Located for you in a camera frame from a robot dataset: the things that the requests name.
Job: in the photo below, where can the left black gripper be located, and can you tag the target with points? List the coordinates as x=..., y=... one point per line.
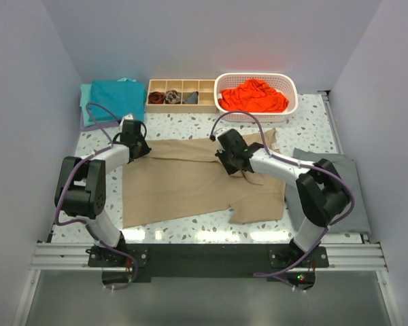
x=145, y=149

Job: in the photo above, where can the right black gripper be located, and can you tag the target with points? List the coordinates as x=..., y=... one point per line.
x=221, y=153

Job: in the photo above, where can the beige t shirt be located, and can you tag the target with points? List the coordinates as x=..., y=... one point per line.
x=184, y=178

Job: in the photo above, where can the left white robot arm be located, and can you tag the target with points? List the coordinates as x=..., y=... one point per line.
x=81, y=190

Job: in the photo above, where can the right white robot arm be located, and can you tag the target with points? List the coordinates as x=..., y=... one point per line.
x=322, y=192

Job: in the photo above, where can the red black rolled socks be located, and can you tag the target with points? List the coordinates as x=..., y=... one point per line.
x=156, y=98

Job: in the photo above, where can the folded teal t shirt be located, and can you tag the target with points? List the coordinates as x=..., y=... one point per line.
x=119, y=97

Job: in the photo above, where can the wooden compartment organizer tray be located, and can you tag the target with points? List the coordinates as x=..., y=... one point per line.
x=205, y=88

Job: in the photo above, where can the patterned rolled socks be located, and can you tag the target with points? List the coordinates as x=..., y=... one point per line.
x=173, y=97

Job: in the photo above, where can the orange t shirt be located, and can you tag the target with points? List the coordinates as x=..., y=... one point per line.
x=253, y=96

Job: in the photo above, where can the white plastic laundry basket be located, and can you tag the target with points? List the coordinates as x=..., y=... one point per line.
x=280, y=82

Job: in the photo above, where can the grey folded cloth piece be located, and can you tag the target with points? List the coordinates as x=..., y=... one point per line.
x=191, y=99

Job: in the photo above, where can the folded light turquoise shirt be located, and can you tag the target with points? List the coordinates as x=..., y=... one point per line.
x=85, y=93

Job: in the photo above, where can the folded grey t shirt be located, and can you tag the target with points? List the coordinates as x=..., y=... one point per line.
x=357, y=221

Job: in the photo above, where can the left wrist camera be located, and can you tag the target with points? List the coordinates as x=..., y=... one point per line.
x=127, y=117

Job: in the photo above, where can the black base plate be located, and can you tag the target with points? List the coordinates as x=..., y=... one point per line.
x=147, y=261

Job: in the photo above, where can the aluminium rail frame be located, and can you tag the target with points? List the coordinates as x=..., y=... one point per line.
x=62, y=290

